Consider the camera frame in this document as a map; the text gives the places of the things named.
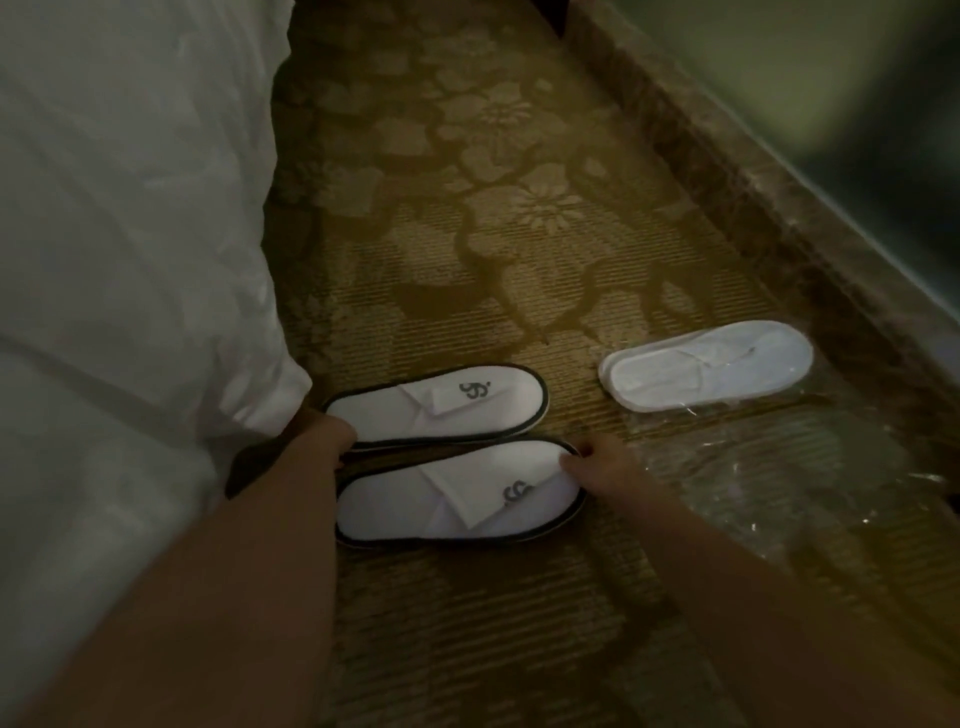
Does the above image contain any person's left hand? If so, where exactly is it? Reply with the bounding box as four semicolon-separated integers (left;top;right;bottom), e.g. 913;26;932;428
283;408;360;481

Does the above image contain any person's right hand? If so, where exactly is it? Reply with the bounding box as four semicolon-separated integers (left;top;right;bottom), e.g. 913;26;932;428
561;433;652;513

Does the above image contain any white slipper with black trim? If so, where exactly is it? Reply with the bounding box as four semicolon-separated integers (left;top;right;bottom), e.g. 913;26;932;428
322;363;550;451
334;436;587;548

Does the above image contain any person's right forearm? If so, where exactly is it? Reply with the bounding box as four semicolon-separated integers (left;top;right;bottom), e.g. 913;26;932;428
611;480;960;728

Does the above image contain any person's left forearm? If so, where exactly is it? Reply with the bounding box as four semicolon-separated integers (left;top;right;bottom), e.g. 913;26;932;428
15;442;342;728

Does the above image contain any plain white slipper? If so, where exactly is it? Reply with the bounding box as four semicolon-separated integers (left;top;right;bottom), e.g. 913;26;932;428
598;320;816;413

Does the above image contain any clear plastic wrapper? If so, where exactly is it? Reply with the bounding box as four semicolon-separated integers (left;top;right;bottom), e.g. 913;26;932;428
618;393;955;560

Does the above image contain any white bed sheet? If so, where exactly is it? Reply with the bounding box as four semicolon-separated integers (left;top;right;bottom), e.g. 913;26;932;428
0;0;314;728

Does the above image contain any brown marble skirting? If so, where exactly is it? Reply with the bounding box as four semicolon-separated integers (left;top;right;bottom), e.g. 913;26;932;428
558;0;960;481

